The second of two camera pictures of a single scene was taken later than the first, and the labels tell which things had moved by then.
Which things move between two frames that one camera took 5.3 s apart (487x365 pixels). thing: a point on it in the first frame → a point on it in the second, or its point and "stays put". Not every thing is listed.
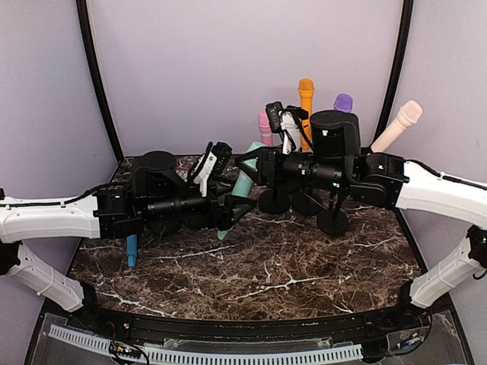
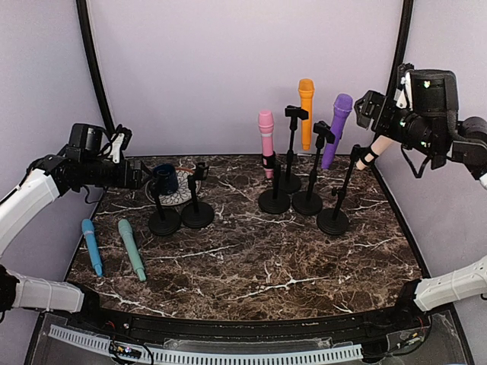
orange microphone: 306,87 stays put
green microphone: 243,184 → 126,231
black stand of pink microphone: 274,201 stays put
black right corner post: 406,17 stays put
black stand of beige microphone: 333,221 stays put
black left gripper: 226,220 → 135,182
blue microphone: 132,248 → 87,229
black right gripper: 270,172 → 381,122
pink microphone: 265,127 stays put
